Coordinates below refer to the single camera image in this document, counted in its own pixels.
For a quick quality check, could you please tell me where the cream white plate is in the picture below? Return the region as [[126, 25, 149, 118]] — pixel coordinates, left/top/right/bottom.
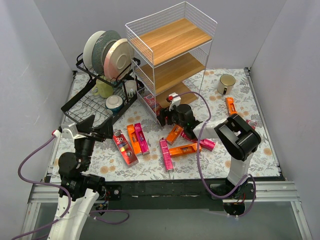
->
[[83, 30, 105, 70]]

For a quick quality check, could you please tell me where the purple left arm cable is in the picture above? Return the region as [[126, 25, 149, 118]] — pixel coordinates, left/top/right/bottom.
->
[[9, 131, 131, 240]]

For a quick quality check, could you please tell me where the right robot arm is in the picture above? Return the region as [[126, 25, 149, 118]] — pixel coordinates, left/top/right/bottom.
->
[[157, 104, 262, 199]]

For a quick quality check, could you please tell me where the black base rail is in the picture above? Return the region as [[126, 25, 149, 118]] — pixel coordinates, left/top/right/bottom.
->
[[96, 177, 257, 211]]

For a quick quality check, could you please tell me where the magenta toothpaste box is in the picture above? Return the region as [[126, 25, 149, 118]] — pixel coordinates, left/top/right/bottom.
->
[[159, 138, 174, 172], [180, 131, 216, 151], [134, 123, 150, 155]]

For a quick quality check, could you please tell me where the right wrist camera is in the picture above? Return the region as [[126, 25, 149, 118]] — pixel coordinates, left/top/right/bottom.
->
[[167, 92, 181, 111]]

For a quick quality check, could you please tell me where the floral patterned table mat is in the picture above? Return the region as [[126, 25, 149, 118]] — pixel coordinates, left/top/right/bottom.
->
[[88, 69, 280, 181]]

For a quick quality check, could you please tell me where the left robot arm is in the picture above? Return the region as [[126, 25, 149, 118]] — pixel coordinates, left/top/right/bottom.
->
[[47, 115, 113, 240]]

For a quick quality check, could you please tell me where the cream mug black handle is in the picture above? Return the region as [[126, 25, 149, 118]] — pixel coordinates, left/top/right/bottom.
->
[[217, 74, 236, 95]]

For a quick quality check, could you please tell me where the orange toothpaste box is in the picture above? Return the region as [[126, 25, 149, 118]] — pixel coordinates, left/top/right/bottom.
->
[[127, 124, 142, 156], [166, 124, 184, 145], [225, 97, 238, 116], [169, 143, 198, 158]]

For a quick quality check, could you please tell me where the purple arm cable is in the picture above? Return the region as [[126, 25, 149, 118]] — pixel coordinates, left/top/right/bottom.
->
[[9, 131, 131, 240], [178, 90, 257, 218]]

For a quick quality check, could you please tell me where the red 3D toothpaste box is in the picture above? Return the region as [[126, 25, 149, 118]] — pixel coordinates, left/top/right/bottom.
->
[[113, 130, 139, 167], [141, 92, 162, 116], [246, 119, 258, 130]]

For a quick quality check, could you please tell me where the black wire dish rack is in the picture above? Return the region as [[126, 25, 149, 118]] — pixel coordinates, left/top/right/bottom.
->
[[61, 53, 145, 127]]

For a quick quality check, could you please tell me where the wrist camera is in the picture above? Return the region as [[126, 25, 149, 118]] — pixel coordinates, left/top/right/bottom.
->
[[167, 92, 181, 111], [51, 123, 84, 140]]

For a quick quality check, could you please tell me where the pink and cream plate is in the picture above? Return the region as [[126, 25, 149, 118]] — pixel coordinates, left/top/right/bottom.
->
[[104, 38, 135, 81]]

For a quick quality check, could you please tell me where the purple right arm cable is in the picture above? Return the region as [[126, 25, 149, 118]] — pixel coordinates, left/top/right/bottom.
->
[[178, 90, 257, 218]]

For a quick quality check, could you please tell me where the white and teal bowl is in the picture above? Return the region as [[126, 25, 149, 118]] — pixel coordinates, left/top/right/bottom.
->
[[105, 95, 124, 115]]

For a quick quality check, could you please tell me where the white wire three-tier shelf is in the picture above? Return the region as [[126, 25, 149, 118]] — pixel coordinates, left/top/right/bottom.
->
[[125, 1, 218, 122]]

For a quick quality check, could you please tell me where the grey green patterned plate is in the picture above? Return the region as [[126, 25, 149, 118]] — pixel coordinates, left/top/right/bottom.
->
[[91, 30, 121, 75]]

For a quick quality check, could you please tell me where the pale yellow mug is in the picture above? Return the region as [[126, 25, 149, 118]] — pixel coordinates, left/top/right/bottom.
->
[[91, 79, 114, 99]]

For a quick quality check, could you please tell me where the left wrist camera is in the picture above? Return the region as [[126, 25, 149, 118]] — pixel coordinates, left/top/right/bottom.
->
[[51, 123, 84, 140]]

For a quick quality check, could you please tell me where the white upside-down cup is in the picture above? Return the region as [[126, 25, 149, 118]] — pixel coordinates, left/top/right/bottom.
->
[[125, 80, 137, 98]]

